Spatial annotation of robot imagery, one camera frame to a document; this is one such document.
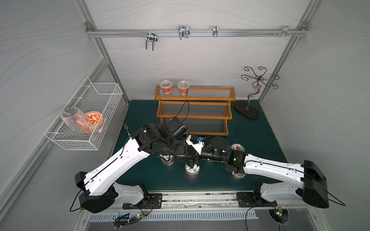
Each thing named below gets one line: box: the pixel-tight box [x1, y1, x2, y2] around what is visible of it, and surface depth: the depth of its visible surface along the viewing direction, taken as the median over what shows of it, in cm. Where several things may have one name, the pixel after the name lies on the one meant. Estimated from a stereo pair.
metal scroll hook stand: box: [234, 66, 280, 119], surface depth 106 cm
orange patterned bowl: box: [84, 111, 104, 133], surface depth 68 cm
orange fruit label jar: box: [185, 163, 201, 179], surface depth 78 cm
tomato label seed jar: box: [231, 143, 246, 153], surface depth 86 cm
